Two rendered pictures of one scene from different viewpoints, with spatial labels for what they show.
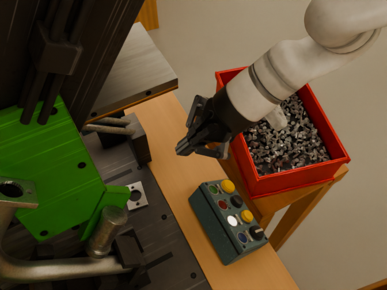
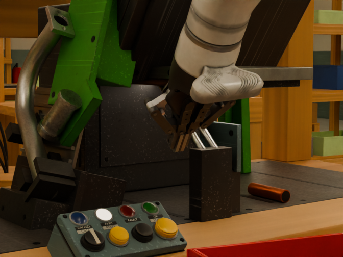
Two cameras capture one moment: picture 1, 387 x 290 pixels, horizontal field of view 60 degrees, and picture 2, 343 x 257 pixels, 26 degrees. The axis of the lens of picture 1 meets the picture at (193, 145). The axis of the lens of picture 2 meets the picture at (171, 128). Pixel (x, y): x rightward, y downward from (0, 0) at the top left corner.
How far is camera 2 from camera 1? 107 cm
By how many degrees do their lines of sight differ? 81
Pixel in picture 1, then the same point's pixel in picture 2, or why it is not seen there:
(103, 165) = (182, 208)
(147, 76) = not seen: hidden behind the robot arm
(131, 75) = not seen: hidden behind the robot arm
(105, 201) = (81, 89)
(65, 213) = (67, 83)
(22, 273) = (21, 101)
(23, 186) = (66, 27)
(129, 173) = (176, 216)
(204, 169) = (201, 241)
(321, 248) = not seen: outside the picture
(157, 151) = (218, 223)
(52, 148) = (92, 12)
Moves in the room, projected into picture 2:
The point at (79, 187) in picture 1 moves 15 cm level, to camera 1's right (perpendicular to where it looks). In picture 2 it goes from (82, 61) to (86, 62)
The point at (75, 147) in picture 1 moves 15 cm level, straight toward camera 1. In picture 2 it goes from (98, 18) to (9, 15)
